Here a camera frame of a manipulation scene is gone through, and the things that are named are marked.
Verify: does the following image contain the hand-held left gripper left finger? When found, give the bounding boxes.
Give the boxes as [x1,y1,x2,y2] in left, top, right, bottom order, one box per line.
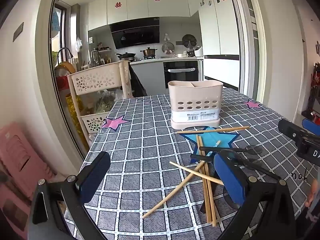
[27,151,112,240]

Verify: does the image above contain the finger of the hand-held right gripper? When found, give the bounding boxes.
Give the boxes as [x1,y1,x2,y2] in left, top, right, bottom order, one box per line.
[302,118,320,137]
[278,119,312,147]

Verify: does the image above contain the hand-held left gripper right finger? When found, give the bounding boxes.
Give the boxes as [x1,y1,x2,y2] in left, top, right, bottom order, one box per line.
[212,152,298,240]

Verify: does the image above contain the blue patterned chopstick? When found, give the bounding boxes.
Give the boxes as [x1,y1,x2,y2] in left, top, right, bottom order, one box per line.
[199,140,222,151]

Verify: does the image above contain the beige plastic utensil holder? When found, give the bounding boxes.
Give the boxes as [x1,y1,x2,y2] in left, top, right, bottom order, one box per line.
[167,80,224,130]

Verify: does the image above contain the person's right hand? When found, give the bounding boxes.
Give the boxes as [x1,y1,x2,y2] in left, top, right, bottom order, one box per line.
[305,181,318,207]

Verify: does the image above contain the grey checkered tablecloth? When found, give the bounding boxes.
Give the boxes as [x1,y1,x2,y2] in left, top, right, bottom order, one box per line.
[64,87,320,240]

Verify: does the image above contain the gold patterned bag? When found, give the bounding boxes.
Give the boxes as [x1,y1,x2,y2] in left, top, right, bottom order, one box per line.
[65,94,84,140]

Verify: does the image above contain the green vegetables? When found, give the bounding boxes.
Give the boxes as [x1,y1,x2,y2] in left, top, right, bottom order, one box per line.
[86,90,123,114]

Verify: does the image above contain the pink plastic stool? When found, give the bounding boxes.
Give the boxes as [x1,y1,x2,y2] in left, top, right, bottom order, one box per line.
[0,121,57,240]

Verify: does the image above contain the beige plastic storage cart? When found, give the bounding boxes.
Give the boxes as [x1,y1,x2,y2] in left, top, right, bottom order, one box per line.
[67,60,133,140]

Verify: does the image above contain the red plastic basin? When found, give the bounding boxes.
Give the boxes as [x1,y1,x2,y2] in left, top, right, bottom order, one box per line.
[56,76,69,90]

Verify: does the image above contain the black bag on trolley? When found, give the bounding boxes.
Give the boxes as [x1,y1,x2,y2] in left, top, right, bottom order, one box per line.
[129,66,147,98]

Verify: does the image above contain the grey kitchen counter cabinet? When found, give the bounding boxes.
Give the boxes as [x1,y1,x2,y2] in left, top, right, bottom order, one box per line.
[130,61,165,97]

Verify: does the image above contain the black built-in oven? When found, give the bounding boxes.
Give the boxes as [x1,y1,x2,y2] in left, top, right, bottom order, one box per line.
[163,60,199,89]

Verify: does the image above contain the glass jar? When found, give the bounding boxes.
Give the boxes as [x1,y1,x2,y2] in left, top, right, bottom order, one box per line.
[91,49,101,67]

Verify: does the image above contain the black wok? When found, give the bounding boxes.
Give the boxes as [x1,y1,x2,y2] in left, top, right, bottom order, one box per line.
[115,52,137,60]

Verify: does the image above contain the metal kitchen faucet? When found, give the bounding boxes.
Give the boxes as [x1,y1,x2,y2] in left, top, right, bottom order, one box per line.
[58,47,73,64]

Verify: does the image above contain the large round hanging rack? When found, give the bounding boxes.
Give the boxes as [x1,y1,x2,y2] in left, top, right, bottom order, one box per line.
[182,34,198,48]

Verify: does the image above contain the copper cooking pot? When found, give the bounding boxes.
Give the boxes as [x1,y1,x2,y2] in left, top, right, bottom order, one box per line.
[140,47,158,57]

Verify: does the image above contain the small round hanging rack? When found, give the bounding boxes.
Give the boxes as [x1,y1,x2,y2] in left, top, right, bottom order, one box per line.
[162,42,175,55]

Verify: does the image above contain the black range hood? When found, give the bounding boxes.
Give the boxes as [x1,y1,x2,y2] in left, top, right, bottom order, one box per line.
[109,17,160,50]

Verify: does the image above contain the grey wall switch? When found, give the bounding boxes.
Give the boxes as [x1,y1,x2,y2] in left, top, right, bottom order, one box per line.
[13,22,24,42]

